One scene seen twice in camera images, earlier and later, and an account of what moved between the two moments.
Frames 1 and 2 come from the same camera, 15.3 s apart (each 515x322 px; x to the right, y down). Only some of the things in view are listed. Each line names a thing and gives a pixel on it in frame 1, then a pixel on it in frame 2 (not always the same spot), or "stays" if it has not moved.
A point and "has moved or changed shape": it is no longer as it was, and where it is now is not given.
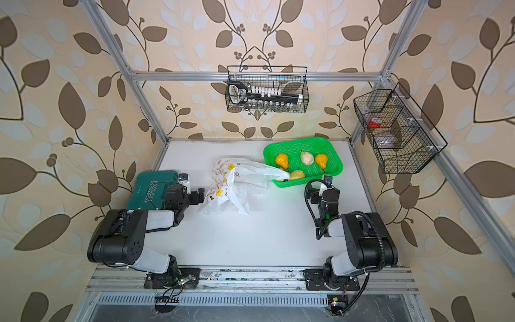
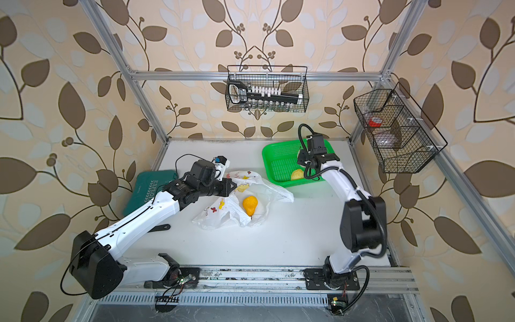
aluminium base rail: [252, 280] stays
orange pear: [282, 159] -> [249, 204]
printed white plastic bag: [233, 180] has moved or changed shape
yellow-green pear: [296, 174] stays
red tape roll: [375, 122] stays
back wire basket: [270, 89] stays
